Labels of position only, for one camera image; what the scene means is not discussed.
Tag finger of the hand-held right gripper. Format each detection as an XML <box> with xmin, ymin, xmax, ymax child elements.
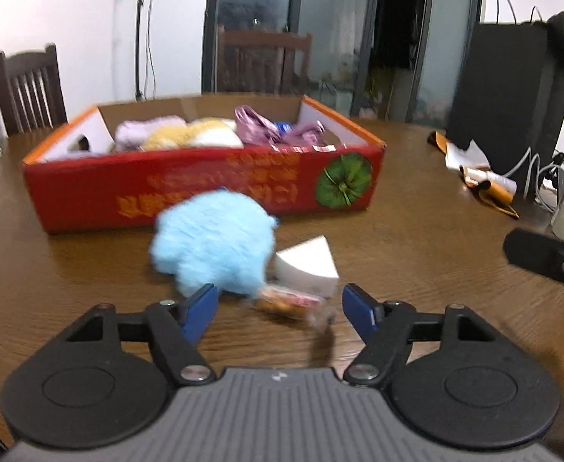
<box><xmin>502</xmin><ymin>228</ymin><xmax>564</xmax><ymax>292</ymax></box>

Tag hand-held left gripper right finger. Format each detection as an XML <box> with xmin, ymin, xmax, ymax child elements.
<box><xmin>342</xmin><ymin>283</ymin><xmax>495</xmax><ymax>389</ymax></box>

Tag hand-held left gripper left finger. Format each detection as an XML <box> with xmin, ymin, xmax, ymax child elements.
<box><xmin>60</xmin><ymin>283</ymin><xmax>220</xmax><ymax>388</ymax></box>

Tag light blue fluffy plush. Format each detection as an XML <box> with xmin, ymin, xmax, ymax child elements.
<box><xmin>148</xmin><ymin>190</ymin><xmax>281</xmax><ymax>298</ymax></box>

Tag white foam block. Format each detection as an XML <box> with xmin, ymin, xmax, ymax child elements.
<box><xmin>273</xmin><ymin>235</ymin><xmax>339</xmax><ymax>298</ymax></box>

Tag clear snack packet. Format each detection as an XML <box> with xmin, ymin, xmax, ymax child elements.
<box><xmin>246</xmin><ymin>285</ymin><xmax>338</xmax><ymax>333</ymax></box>

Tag red cardboard box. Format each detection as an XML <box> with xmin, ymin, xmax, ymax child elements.
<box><xmin>22</xmin><ymin>95</ymin><xmax>387</xmax><ymax>236</ymax></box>

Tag yellow and white plush toy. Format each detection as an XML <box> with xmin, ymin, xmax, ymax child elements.
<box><xmin>140</xmin><ymin>118</ymin><xmax>244</xmax><ymax>151</ymax></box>

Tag purple bag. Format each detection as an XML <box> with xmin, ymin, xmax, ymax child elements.
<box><xmin>234</xmin><ymin>105</ymin><xmax>326</xmax><ymax>148</ymax></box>

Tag white tube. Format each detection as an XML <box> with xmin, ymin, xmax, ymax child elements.
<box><xmin>481</xmin><ymin>172</ymin><xmax>518</xmax><ymax>194</ymax></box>

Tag orange and white packaging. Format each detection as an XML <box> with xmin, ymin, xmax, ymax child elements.
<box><xmin>427</xmin><ymin>130</ymin><xmax>521</xmax><ymax>219</ymax></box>

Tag large black bag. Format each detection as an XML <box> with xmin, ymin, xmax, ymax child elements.
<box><xmin>446</xmin><ymin>0</ymin><xmax>564</xmax><ymax>200</ymax></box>

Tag dark wooden slat-back chair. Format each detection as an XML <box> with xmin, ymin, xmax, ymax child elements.
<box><xmin>215</xmin><ymin>24</ymin><xmax>313</xmax><ymax>97</ymax></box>
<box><xmin>0</xmin><ymin>43</ymin><xmax>68</xmax><ymax>136</ymax></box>

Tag dark hanging clothes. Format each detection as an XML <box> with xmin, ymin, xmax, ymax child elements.
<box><xmin>372</xmin><ymin>0</ymin><xmax>433</xmax><ymax>69</ymax></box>

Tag glass sliding door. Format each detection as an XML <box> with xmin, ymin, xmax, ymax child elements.
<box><xmin>202</xmin><ymin>0</ymin><xmax>485</xmax><ymax>123</ymax></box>

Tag grey cable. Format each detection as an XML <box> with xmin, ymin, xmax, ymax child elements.
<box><xmin>503</xmin><ymin>135</ymin><xmax>564</xmax><ymax>213</ymax></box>

